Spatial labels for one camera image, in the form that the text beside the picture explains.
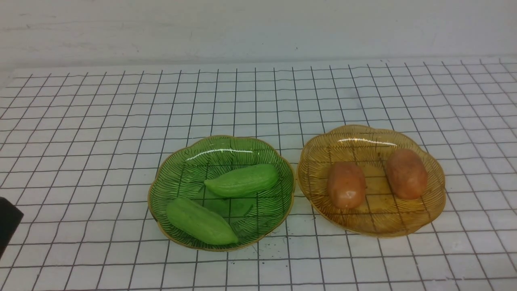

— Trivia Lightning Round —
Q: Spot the green cucumber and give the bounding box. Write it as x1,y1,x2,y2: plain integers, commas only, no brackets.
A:
166,197,239,245
204,164,280,198

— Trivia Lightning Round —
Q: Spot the brown potato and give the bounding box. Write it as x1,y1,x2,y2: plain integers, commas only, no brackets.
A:
326,161,367,209
386,148,428,200

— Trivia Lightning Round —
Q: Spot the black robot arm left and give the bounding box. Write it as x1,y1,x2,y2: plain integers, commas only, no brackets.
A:
0,197,24,258

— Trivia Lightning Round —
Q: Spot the green glass plate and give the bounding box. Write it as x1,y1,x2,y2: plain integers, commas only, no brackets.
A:
148,135,296,252

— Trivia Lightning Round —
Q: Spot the amber glass plate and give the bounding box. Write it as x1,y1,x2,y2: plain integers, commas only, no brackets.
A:
297,124,447,237

